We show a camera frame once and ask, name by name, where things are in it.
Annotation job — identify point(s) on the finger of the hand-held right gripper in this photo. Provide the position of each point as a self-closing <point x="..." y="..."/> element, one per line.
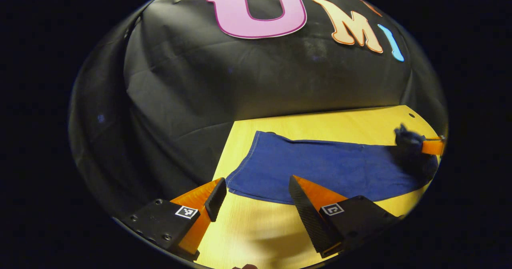
<point x="410" y="141"/>

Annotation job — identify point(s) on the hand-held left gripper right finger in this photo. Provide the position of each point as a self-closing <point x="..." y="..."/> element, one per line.
<point x="306" y="217"/>

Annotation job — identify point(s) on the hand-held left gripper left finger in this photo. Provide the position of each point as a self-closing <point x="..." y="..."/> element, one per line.
<point x="216" y="199"/>

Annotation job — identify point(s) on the blue jeans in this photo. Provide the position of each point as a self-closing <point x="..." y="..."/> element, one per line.
<point x="328" y="165"/>

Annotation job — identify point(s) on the black backdrop cloth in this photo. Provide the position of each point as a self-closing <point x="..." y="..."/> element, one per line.
<point x="240" y="81"/>

